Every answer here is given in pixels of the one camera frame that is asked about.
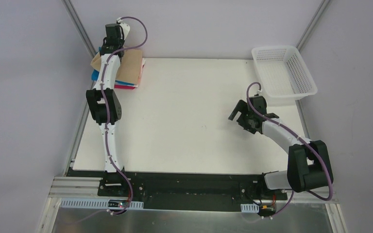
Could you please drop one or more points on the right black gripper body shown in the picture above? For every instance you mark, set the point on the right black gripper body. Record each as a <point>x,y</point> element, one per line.
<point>241,111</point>

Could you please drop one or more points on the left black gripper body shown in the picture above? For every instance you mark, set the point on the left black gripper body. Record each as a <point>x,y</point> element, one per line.
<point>110,42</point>

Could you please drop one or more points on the beige t shirt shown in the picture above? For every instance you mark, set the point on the beige t shirt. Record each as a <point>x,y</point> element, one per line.
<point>130,69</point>

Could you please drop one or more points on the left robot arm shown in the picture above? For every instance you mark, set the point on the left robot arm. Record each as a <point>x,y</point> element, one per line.
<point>104,105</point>

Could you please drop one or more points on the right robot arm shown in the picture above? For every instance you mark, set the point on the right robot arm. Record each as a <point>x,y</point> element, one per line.
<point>308,165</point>

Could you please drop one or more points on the pink folded t shirt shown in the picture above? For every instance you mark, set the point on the pink folded t shirt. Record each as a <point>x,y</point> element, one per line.
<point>140,72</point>

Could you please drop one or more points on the blue folded t shirt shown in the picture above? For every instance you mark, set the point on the blue folded t shirt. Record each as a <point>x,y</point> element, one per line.
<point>95,75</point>

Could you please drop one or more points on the red folded t shirt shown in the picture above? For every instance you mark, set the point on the red folded t shirt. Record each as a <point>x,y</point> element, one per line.
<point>128,87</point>

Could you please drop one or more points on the white plastic basket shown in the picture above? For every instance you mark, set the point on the white plastic basket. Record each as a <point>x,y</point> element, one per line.
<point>283,74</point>

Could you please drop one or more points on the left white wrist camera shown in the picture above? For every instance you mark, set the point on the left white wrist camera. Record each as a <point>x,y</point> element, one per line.
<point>125,28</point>

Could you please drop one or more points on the left aluminium frame post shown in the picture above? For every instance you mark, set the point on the left aluminium frame post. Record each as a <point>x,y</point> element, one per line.
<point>79,26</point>

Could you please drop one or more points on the aluminium frame post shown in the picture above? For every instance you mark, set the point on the aluminium frame post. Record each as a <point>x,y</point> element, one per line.
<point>79,26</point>
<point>312,24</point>

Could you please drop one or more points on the right white cable duct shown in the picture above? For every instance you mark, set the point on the right white cable duct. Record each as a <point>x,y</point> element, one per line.
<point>249,208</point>

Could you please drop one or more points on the white cable duct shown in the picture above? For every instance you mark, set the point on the white cable duct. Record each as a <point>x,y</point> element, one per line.
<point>249,208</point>
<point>90,203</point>

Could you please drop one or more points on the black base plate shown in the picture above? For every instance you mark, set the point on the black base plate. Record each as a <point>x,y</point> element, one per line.
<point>181,191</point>

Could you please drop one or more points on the right aluminium frame post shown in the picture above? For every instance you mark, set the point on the right aluminium frame post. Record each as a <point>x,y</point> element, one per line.
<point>312,24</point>

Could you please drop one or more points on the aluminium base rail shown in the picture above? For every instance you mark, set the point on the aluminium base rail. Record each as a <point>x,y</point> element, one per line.
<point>74,187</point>

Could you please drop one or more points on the left white cable duct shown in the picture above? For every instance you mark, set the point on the left white cable duct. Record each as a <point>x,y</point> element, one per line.
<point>90,203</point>

